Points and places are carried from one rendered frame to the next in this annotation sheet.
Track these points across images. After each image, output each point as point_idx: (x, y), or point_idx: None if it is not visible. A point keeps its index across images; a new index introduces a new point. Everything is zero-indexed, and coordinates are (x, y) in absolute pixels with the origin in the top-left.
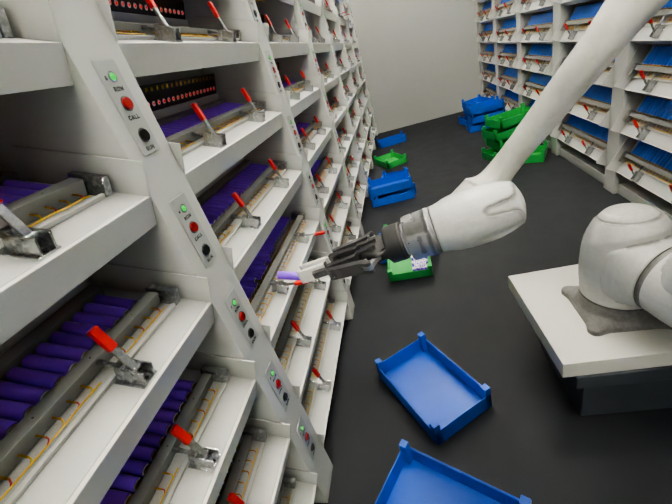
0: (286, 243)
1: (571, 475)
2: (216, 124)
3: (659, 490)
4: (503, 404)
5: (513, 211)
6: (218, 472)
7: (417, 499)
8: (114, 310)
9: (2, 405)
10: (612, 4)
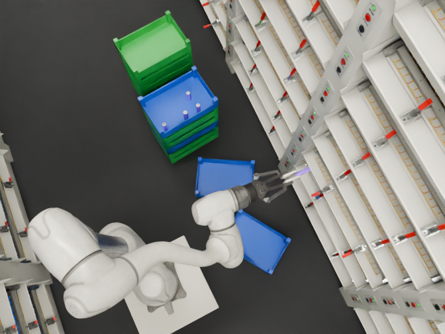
0: (359, 228)
1: (183, 219)
2: (390, 187)
3: (153, 226)
4: None
5: (195, 201)
6: (275, 101)
7: (240, 183)
8: None
9: None
10: (151, 247)
